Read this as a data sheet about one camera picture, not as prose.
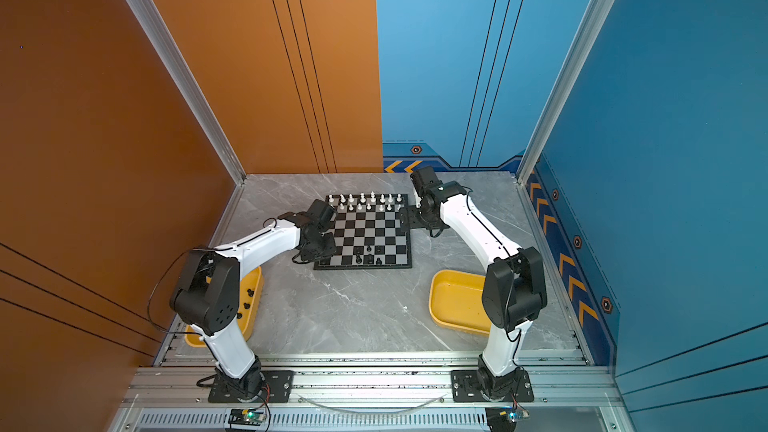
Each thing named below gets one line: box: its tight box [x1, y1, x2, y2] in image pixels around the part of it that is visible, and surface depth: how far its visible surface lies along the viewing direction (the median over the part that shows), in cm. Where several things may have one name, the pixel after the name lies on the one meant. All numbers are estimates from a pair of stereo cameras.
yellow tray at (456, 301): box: [429, 270, 491, 336], surface depth 87 cm
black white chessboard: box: [313, 194, 413, 270], surface depth 101 cm
